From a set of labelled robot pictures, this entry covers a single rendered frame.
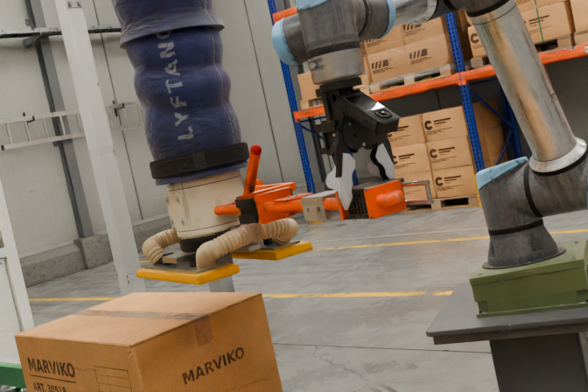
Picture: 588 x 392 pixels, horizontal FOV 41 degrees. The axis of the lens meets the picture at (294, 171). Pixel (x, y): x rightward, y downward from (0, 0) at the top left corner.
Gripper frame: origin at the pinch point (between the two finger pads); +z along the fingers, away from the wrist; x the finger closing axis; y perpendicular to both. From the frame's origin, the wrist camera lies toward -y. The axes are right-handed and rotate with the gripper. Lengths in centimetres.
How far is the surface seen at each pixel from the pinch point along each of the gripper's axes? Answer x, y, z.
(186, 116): 6, 51, -21
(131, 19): 12, 55, -44
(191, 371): 12, 67, 36
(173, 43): 6, 50, -37
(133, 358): 25, 64, 28
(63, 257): -206, 1024, 94
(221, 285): -29, 130, 31
